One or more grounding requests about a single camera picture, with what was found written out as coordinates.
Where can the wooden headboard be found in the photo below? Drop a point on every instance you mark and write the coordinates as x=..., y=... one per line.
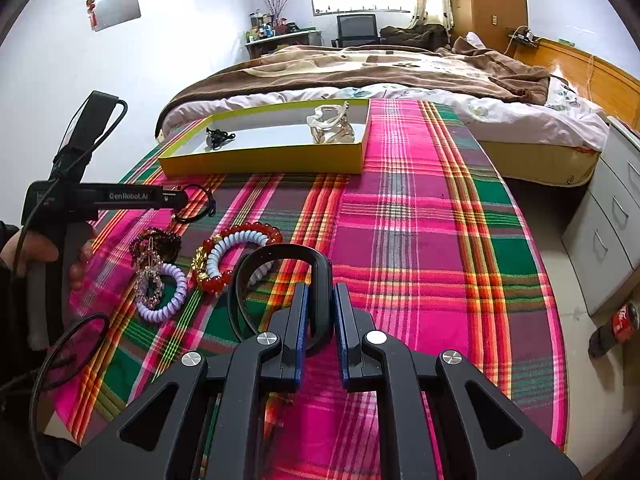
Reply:
x=570, y=62

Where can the wooden shelf with bottles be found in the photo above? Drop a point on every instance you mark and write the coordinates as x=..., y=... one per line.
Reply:
x=270, y=46

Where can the plaid tablecloth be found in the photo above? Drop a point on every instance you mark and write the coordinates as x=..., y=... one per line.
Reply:
x=425, y=240

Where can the cola bottle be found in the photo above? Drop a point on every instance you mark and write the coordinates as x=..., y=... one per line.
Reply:
x=617, y=327

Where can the bed mattress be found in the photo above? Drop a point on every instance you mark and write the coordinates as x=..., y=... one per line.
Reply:
x=540, y=162

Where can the grey drawer cabinet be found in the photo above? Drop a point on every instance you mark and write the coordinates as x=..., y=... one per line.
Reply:
x=605, y=220

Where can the dark clothes pile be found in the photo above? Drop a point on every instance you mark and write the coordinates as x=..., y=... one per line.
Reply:
x=415, y=36

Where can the group of desk bottles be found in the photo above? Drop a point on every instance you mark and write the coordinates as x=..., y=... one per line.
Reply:
x=262, y=27

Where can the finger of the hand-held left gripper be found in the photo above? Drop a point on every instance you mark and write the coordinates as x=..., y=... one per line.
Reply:
x=179, y=199

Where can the red hanging ornament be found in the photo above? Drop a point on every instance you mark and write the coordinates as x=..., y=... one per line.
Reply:
x=91, y=7

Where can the bed with brown blanket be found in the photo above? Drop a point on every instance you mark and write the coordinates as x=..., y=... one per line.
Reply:
x=350, y=67

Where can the black fitness band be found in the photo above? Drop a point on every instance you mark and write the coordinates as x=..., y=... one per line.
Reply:
x=280, y=250

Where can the black office chair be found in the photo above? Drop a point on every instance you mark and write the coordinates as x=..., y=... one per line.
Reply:
x=356, y=27

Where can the black hair clip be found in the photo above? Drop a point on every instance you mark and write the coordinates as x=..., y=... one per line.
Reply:
x=217, y=136

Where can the white floral quilt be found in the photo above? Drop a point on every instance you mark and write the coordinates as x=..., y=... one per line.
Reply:
x=525, y=115

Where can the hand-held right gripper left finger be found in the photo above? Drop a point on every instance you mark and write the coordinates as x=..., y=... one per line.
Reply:
x=300, y=322

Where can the yellow shallow box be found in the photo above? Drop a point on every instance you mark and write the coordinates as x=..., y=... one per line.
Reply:
x=260, y=162

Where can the power strip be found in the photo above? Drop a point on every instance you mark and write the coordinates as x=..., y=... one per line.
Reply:
x=525, y=36

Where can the person's left hand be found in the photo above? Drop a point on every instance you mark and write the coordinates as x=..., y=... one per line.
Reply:
x=30, y=252

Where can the pink rhinestone hair clip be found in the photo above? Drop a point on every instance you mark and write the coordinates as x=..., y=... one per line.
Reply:
x=150, y=266

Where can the silver wall panel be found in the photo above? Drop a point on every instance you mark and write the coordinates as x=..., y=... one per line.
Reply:
x=117, y=5

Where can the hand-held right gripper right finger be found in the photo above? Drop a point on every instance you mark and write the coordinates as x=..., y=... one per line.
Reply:
x=342, y=332

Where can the vase of dry branches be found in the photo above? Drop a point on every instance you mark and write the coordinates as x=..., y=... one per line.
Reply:
x=280, y=2

